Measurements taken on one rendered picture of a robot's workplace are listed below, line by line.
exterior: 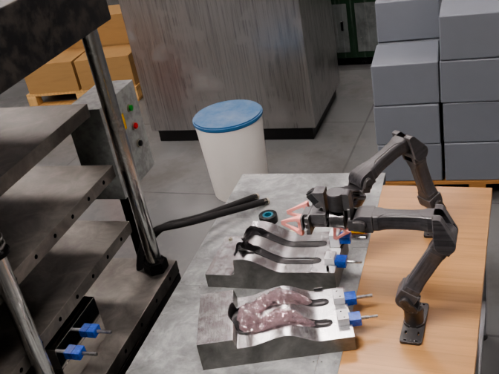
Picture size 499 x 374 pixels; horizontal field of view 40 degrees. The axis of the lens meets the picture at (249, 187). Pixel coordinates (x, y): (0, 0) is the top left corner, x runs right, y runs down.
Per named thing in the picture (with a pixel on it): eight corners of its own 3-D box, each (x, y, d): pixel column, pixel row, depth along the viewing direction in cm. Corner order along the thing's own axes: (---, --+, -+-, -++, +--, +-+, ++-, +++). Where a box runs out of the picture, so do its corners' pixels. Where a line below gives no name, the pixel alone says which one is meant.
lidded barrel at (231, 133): (282, 171, 505) (270, 97, 477) (265, 206, 465) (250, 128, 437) (221, 172, 521) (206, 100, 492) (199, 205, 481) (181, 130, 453)
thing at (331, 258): (363, 263, 247) (362, 251, 244) (361, 272, 243) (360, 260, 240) (328, 262, 251) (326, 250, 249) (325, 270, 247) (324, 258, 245)
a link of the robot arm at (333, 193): (322, 199, 206) (361, 199, 201) (329, 185, 213) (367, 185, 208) (327, 231, 211) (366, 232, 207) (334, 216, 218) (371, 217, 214)
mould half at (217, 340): (345, 298, 241) (342, 274, 236) (356, 349, 219) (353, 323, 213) (206, 318, 245) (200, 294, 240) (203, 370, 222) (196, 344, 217)
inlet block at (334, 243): (367, 240, 254) (365, 227, 252) (365, 247, 250) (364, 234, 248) (333, 240, 259) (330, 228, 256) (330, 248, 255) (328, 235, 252)
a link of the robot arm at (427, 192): (433, 214, 265) (411, 151, 246) (420, 208, 270) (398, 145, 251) (444, 204, 266) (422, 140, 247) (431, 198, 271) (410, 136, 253)
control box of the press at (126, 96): (209, 347, 351) (139, 79, 281) (188, 391, 326) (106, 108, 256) (169, 344, 358) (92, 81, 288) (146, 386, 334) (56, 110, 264)
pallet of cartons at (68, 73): (134, 105, 681) (113, 28, 644) (24, 108, 728) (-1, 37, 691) (172, 70, 757) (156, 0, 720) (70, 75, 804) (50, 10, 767)
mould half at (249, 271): (348, 251, 266) (345, 221, 260) (337, 292, 245) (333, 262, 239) (229, 247, 283) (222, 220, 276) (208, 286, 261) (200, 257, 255)
